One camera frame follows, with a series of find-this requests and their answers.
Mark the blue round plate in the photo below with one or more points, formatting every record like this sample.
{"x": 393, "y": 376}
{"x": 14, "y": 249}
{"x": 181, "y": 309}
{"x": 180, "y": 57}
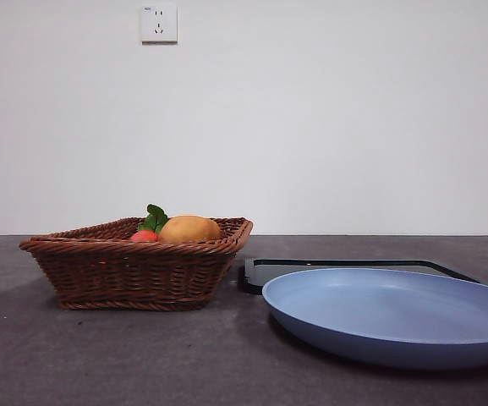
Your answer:
{"x": 396, "y": 313}

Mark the yellow-brown potato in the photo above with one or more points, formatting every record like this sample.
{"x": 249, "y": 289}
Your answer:
{"x": 189, "y": 230}

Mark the black rectangular tray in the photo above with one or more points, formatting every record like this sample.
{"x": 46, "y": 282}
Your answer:
{"x": 251, "y": 280}

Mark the red radish with green leaves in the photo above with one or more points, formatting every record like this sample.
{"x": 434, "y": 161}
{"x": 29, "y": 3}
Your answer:
{"x": 154, "y": 220}

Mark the brown wicker basket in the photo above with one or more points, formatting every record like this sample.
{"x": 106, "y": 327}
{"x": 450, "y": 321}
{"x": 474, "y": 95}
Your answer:
{"x": 133, "y": 270}

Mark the white wall power socket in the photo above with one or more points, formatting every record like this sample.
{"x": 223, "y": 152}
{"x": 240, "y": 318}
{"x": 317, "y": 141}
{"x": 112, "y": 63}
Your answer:
{"x": 160, "y": 23}

